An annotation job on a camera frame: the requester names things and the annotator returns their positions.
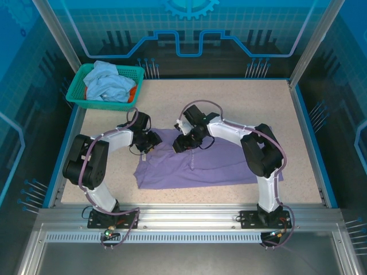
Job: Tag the purple t-shirt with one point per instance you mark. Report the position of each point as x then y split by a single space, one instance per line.
200 172

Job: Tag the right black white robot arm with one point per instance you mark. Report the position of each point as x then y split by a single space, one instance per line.
268 194

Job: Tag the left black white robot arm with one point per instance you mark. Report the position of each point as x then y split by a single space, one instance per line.
103 194

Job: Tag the orange garment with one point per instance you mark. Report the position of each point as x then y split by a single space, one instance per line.
132 96

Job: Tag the teal plastic basket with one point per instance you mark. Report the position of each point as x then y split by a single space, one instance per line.
100 105

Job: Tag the light blue t-shirt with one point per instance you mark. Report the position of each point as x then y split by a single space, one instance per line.
110 86

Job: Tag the power connector plug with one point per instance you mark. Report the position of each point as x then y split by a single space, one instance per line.
109 231
277 233

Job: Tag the metal lower shelf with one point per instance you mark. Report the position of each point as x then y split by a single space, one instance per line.
186 260

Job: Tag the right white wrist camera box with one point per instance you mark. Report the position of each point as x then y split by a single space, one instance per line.
183 128

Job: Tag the aluminium mounting rail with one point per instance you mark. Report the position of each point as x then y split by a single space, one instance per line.
186 215

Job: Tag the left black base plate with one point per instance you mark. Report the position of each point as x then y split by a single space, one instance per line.
97 222

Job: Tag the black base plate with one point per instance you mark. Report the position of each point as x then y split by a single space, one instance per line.
249 220
97 222

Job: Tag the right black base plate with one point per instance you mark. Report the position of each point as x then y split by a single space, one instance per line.
249 220

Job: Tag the aluminium frame post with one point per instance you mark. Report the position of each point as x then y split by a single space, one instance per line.
57 31
314 37

